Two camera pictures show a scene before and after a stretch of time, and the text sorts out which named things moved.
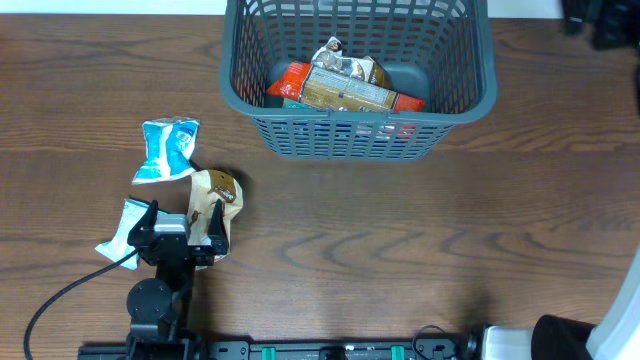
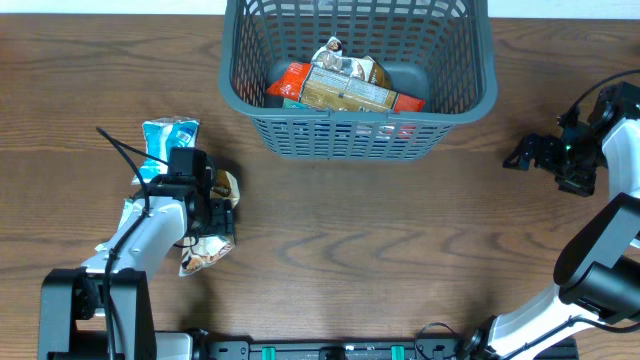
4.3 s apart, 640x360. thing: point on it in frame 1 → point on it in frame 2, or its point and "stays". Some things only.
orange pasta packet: x=318 y=88 stays
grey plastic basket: x=436 y=51 stays
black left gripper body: x=199 y=255 → x=215 y=213
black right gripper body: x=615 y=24 → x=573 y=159
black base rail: x=455 y=348 stays
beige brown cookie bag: x=367 y=68 stays
